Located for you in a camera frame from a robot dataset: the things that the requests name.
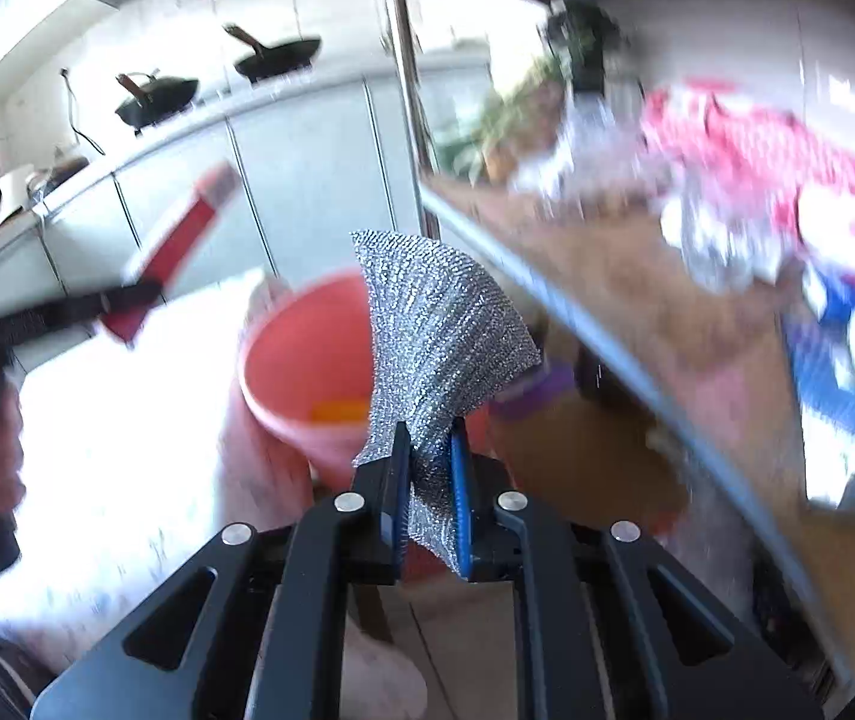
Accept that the silver mesh scouring pad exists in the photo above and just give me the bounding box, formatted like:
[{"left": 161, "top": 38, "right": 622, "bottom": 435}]
[{"left": 352, "top": 229, "right": 539, "bottom": 575}]

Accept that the red white medicine box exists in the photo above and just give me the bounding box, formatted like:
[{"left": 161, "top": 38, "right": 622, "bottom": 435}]
[{"left": 102, "top": 163, "right": 240, "bottom": 344}]

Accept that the pink plastic basin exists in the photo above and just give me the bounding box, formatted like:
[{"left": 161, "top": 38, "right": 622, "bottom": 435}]
[{"left": 238, "top": 268, "right": 374, "bottom": 491}]

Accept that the floral bear tablecloth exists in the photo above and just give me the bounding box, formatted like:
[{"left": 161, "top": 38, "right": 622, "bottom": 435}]
[{"left": 0, "top": 265, "right": 317, "bottom": 631}]

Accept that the induction cooker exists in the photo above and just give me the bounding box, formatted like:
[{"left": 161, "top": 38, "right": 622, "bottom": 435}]
[{"left": 25, "top": 156, "right": 89, "bottom": 203}]

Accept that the metal storage shelf rack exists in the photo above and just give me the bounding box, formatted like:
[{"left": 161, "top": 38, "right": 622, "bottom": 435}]
[{"left": 388, "top": 0, "right": 855, "bottom": 699}]

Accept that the black wok with lid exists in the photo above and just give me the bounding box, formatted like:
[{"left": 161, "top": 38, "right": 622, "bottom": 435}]
[{"left": 115, "top": 73, "right": 199, "bottom": 135}]

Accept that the clear bowl of vegetables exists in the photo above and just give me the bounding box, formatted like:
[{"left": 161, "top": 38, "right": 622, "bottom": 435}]
[{"left": 475, "top": 57, "right": 567, "bottom": 185}]

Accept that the black frying pan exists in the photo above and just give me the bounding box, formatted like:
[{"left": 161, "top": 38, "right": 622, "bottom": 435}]
[{"left": 224, "top": 25, "right": 323, "bottom": 85}]

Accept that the pink polka dot cloth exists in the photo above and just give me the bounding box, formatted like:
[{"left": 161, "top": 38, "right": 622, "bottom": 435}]
[{"left": 640, "top": 85, "right": 855, "bottom": 242}]

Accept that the black blender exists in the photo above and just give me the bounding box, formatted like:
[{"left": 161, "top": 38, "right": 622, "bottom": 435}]
[{"left": 543, "top": 0, "right": 619, "bottom": 98}]

